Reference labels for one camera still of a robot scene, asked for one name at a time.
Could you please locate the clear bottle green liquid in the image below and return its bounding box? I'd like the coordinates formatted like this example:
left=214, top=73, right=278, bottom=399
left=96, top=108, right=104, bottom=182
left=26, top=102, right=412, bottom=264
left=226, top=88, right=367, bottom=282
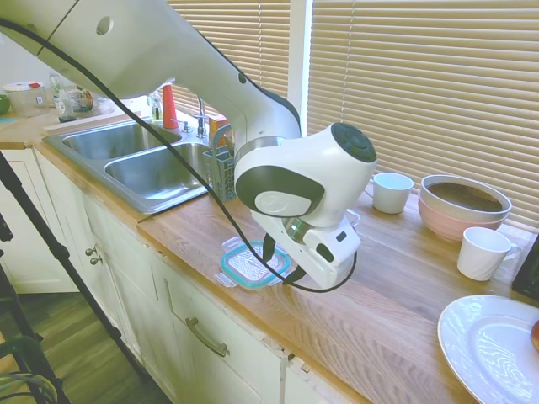
left=49, top=73, right=78, bottom=125

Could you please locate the stainless steel double sink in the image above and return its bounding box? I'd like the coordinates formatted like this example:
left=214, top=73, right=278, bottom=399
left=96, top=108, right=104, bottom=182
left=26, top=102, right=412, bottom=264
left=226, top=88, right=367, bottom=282
left=41, top=120, right=212, bottom=216

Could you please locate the white kitchen cabinet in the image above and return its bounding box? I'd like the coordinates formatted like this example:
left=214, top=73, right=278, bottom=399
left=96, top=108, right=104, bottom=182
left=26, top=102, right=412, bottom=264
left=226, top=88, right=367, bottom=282
left=0, top=146, right=371, bottom=404

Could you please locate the black camera tripod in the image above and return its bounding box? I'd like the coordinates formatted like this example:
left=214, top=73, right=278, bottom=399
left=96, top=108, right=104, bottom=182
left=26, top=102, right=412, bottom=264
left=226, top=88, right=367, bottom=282
left=0, top=150, right=153, bottom=404

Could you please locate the green cable bundle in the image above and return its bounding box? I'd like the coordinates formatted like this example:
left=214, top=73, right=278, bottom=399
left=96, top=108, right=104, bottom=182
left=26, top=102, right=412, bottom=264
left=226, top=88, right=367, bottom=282
left=0, top=334, right=58, bottom=404

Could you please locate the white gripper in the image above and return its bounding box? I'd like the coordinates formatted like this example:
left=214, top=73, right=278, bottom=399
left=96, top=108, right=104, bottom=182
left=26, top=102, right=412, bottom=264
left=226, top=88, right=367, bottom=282
left=251, top=210, right=339, bottom=292

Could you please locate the clear dish soap bottle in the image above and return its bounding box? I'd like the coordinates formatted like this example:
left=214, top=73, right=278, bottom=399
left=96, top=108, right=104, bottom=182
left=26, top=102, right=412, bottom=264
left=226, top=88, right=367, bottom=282
left=147, top=93, right=164, bottom=124

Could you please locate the white ceramic mug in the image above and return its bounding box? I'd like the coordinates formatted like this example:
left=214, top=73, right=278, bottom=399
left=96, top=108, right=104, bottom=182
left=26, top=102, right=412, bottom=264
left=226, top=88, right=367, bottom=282
left=369, top=172, right=415, bottom=215
left=456, top=226, right=523, bottom=282

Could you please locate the white dinner plate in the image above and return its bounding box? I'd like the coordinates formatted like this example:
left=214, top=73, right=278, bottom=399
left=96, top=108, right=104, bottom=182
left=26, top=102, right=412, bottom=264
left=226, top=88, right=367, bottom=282
left=437, top=294, right=539, bottom=404

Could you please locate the clear tub white lid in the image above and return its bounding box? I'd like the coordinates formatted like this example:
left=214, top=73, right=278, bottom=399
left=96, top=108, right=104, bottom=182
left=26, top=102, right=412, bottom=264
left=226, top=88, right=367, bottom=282
left=3, top=80, right=47, bottom=119

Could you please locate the small jar colourful label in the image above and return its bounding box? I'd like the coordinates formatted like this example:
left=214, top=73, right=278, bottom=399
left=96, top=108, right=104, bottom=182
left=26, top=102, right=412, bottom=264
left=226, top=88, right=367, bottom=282
left=75, top=85, right=98, bottom=113

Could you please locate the grey bowl brown inside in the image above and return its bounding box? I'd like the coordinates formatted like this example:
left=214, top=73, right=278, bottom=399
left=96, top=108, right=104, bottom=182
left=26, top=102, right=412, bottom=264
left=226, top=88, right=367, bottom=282
left=420, top=173, right=514, bottom=225

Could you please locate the orange cardboard box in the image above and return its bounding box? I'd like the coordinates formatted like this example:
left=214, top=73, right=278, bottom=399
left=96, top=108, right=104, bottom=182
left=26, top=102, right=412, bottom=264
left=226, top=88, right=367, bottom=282
left=208, top=117, right=233, bottom=147

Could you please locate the chrome faucet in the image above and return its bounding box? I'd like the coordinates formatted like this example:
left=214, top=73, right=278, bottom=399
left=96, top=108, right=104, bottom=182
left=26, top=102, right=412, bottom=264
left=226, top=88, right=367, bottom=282
left=193, top=95, right=211, bottom=140

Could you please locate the pink bowl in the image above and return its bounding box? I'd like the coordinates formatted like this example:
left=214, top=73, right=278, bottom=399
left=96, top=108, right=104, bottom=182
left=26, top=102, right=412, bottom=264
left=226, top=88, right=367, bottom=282
left=417, top=189, right=510, bottom=243

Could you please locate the clear lid teal seal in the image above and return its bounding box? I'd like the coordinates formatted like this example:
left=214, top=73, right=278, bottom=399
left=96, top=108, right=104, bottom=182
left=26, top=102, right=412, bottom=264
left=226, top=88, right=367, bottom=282
left=215, top=236, right=296, bottom=292

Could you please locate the grey plastic cutlery basket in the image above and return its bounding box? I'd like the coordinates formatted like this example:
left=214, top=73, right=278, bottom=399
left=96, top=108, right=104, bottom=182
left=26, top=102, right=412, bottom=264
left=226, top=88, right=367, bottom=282
left=202, top=123, right=237, bottom=201

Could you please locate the brushed metal bar handle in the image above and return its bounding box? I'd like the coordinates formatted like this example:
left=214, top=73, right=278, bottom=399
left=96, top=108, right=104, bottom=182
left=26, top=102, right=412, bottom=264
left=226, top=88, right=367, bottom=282
left=184, top=316, right=231, bottom=359

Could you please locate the wide beige window blind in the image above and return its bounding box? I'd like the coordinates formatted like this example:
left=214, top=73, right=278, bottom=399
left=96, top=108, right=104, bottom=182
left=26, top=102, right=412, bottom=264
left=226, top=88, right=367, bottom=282
left=307, top=0, right=539, bottom=231

